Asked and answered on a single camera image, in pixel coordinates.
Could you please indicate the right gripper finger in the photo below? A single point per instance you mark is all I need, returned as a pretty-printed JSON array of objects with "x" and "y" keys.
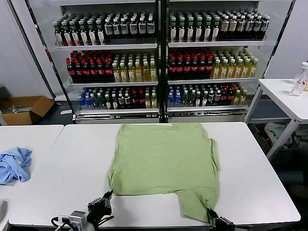
[
  {"x": 215, "y": 219},
  {"x": 210, "y": 219}
]

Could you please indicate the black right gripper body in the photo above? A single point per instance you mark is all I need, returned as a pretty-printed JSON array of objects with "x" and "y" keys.
[{"x": 223, "y": 225}]

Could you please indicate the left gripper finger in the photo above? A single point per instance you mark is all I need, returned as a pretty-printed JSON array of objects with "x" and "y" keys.
[
  {"x": 110, "y": 198},
  {"x": 106, "y": 198}
]

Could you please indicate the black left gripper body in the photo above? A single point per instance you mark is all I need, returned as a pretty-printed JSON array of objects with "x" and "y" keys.
[{"x": 98, "y": 213}]

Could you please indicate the light green T-shirt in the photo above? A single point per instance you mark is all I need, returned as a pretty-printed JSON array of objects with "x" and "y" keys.
[{"x": 163, "y": 158}]

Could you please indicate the white flat floor piece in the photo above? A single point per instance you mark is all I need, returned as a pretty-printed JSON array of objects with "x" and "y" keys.
[{"x": 66, "y": 111}]

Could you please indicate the white cap dark drink bottle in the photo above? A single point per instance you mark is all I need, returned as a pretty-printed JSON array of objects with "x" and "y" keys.
[
  {"x": 197, "y": 99},
  {"x": 121, "y": 101},
  {"x": 108, "y": 102},
  {"x": 204, "y": 98},
  {"x": 211, "y": 97},
  {"x": 127, "y": 101},
  {"x": 114, "y": 102},
  {"x": 217, "y": 97}
]

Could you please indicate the crumpled light blue shirt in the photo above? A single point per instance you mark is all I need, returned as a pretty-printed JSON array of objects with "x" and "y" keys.
[{"x": 14, "y": 166}]

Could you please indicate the clear green water bottle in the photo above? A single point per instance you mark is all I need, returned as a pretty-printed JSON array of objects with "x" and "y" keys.
[
  {"x": 95, "y": 101},
  {"x": 101, "y": 101},
  {"x": 184, "y": 99},
  {"x": 191, "y": 99}
]

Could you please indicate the blue water bottle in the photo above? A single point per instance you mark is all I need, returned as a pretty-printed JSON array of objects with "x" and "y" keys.
[
  {"x": 177, "y": 99},
  {"x": 80, "y": 101},
  {"x": 170, "y": 99},
  {"x": 88, "y": 101}
]

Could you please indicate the small red cap cola bottle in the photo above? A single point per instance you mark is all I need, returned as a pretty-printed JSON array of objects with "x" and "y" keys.
[
  {"x": 224, "y": 96},
  {"x": 134, "y": 100},
  {"x": 230, "y": 96},
  {"x": 141, "y": 100}
]

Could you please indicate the small yellow tea bottle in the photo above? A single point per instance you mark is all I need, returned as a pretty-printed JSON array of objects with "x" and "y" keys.
[
  {"x": 243, "y": 97},
  {"x": 154, "y": 100},
  {"x": 147, "y": 101},
  {"x": 237, "y": 97}
]

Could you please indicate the white grey cloth pile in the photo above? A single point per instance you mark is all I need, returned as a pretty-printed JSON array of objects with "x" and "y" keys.
[{"x": 274, "y": 131}]

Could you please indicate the white side table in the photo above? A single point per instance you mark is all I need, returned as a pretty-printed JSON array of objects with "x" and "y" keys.
[{"x": 286, "y": 137}]

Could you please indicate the open cardboard box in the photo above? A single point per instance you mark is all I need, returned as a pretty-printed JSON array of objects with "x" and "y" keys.
[{"x": 19, "y": 118}]

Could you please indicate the grey green cloth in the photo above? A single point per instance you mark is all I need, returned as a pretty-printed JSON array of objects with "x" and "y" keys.
[{"x": 302, "y": 136}]

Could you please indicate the yellow juice bottle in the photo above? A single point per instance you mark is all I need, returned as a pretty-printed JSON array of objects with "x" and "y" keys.
[
  {"x": 131, "y": 73},
  {"x": 116, "y": 73},
  {"x": 238, "y": 69},
  {"x": 245, "y": 68},
  {"x": 138, "y": 73},
  {"x": 252, "y": 68},
  {"x": 123, "y": 73},
  {"x": 224, "y": 69},
  {"x": 146, "y": 72},
  {"x": 231, "y": 69},
  {"x": 216, "y": 69},
  {"x": 153, "y": 71}
]

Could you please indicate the grey metal rails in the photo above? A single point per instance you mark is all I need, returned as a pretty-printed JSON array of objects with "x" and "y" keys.
[{"x": 19, "y": 107}]

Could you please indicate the clear plastic bottle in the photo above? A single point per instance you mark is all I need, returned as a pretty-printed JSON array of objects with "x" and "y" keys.
[{"x": 299, "y": 81}]

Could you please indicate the green cap dark tea bottle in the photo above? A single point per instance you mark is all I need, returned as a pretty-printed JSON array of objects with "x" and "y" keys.
[
  {"x": 173, "y": 31},
  {"x": 58, "y": 36},
  {"x": 199, "y": 31},
  {"x": 207, "y": 31},
  {"x": 66, "y": 36},
  {"x": 100, "y": 35},
  {"x": 215, "y": 30},
  {"x": 181, "y": 31},
  {"x": 83, "y": 36},
  {"x": 92, "y": 35},
  {"x": 75, "y": 36},
  {"x": 190, "y": 31}
]

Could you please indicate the white cap blue label bottle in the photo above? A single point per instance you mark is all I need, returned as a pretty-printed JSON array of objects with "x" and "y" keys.
[
  {"x": 257, "y": 26},
  {"x": 142, "y": 28},
  {"x": 133, "y": 28},
  {"x": 124, "y": 28},
  {"x": 249, "y": 26},
  {"x": 241, "y": 27},
  {"x": 108, "y": 29},
  {"x": 116, "y": 29},
  {"x": 265, "y": 25},
  {"x": 150, "y": 27}
]

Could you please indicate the open glass cooler door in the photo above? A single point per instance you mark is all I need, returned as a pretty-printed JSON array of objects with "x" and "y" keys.
[
  {"x": 45, "y": 29},
  {"x": 276, "y": 36}
]

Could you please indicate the white cap beige label bottle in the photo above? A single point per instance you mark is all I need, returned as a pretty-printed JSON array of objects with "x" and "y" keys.
[
  {"x": 224, "y": 27},
  {"x": 232, "y": 27}
]

